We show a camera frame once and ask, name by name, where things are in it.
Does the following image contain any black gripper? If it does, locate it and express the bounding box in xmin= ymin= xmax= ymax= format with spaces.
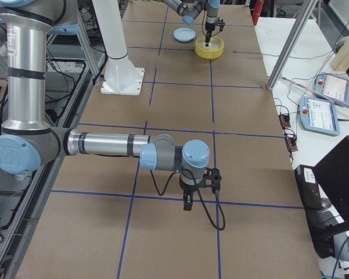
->
xmin=182 ymin=184 xmax=198 ymax=211
xmin=204 ymin=16 xmax=216 ymax=43

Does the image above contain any white steamed bun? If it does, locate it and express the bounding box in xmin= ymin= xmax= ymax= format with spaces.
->
xmin=203 ymin=42 xmax=212 ymax=49

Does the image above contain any yellow bamboo steamer basket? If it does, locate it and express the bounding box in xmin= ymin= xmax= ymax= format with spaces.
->
xmin=195 ymin=36 xmax=224 ymax=60

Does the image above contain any light blue plate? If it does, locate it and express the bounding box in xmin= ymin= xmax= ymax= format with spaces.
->
xmin=173 ymin=27 xmax=196 ymax=42

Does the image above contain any red cylinder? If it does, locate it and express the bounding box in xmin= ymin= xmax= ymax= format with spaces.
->
xmin=252 ymin=0 xmax=264 ymax=26

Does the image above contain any orange connector module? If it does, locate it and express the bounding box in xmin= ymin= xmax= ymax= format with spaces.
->
xmin=285 ymin=134 xmax=298 ymax=152
xmin=278 ymin=114 xmax=291 ymax=129

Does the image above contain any near blue teach pendant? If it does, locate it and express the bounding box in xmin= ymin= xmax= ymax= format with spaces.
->
xmin=299 ymin=96 xmax=340 ymax=136

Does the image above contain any blue teach pendant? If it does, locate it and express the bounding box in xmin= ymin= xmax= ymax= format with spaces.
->
xmin=315 ymin=73 xmax=349 ymax=105
xmin=299 ymin=96 xmax=340 ymax=136

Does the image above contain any far blue teach pendant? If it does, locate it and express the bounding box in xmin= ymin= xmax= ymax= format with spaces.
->
xmin=315 ymin=73 xmax=349 ymax=105

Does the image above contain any metal reacher grabber stick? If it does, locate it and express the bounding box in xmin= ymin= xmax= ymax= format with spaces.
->
xmin=279 ymin=76 xmax=349 ymax=109

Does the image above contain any black monitor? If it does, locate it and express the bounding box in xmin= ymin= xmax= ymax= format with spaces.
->
xmin=313 ymin=135 xmax=349 ymax=239

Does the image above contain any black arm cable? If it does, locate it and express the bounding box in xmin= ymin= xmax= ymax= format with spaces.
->
xmin=149 ymin=168 xmax=226 ymax=231

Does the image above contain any aluminium frame post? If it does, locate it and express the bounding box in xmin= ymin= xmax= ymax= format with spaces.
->
xmin=267 ymin=0 xmax=320 ymax=91

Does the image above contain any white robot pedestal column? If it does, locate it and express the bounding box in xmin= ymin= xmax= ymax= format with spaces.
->
xmin=92 ymin=0 xmax=145 ymax=96

